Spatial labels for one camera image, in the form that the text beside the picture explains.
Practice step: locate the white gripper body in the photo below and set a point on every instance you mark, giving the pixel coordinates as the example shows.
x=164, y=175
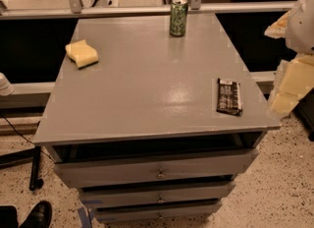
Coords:
x=301, y=26

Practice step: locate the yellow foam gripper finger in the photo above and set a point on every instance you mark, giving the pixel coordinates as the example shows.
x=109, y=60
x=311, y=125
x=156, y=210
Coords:
x=278, y=28
x=293, y=81

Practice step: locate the black rxbar chocolate wrapper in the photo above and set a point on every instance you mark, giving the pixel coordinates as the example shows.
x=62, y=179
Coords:
x=229, y=98

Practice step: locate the green soda can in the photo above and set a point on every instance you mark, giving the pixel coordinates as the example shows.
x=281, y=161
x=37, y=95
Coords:
x=178, y=17

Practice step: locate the grey drawer cabinet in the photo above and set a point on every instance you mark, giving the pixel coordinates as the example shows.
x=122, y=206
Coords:
x=151, y=94

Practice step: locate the bottom grey drawer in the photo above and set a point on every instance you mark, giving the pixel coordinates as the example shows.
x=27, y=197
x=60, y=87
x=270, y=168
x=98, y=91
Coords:
x=157, y=210

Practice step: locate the grey drawer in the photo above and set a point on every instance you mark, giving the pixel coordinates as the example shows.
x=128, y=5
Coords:
x=155, y=169
x=157, y=210
x=162, y=194

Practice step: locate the yellow sponge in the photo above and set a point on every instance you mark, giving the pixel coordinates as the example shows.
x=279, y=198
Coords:
x=82, y=53

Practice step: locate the middle grey drawer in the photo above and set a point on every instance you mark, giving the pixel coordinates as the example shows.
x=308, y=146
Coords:
x=162, y=194

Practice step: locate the top grey drawer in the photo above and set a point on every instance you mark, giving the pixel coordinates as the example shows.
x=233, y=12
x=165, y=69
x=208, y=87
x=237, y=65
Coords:
x=155, y=169

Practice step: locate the blue floor tape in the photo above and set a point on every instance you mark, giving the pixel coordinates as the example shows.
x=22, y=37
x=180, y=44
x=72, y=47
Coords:
x=87, y=217

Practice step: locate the white cylindrical object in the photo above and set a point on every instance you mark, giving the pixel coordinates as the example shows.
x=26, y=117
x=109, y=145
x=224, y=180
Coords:
x=6, y=87

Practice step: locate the black metal stand leg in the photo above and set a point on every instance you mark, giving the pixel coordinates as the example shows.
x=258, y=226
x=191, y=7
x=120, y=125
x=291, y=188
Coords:
x=35, y=182

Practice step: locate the black leather shoe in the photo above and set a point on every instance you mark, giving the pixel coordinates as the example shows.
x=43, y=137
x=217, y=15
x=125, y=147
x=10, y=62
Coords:
x=39, y=217

